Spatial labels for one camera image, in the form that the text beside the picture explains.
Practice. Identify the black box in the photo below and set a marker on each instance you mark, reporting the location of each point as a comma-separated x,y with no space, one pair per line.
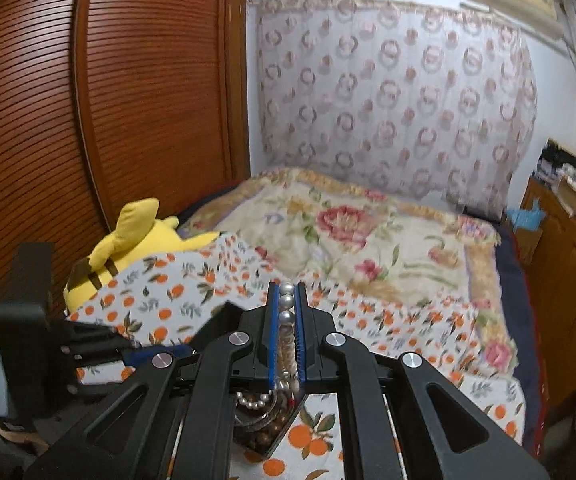
249,446

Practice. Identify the wooden louvered wardrobe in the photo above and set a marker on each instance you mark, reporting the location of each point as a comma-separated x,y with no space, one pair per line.
117,85

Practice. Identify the blue plastic bag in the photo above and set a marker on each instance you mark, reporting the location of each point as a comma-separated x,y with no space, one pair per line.
525,216

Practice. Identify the yellow plush toy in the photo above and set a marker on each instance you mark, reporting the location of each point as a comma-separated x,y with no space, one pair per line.
132,240

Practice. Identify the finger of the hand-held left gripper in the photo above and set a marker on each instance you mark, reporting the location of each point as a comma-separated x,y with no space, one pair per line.
97,337
157,354

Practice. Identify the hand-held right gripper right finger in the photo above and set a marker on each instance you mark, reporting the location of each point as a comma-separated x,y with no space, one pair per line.
301,340

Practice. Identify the navy blue bed sheet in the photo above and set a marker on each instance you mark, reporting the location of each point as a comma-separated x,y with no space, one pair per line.
523,335

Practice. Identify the floral blanket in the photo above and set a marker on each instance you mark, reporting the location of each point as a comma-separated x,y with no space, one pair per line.
343,240

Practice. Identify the orange print bedsheet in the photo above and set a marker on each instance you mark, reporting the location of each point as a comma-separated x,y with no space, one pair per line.
418,340

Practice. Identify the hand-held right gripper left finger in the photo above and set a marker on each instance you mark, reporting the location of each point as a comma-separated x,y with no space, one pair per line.
270,340

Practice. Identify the wooden sideboard cabinet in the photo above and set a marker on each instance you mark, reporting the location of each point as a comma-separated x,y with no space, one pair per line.
568,270

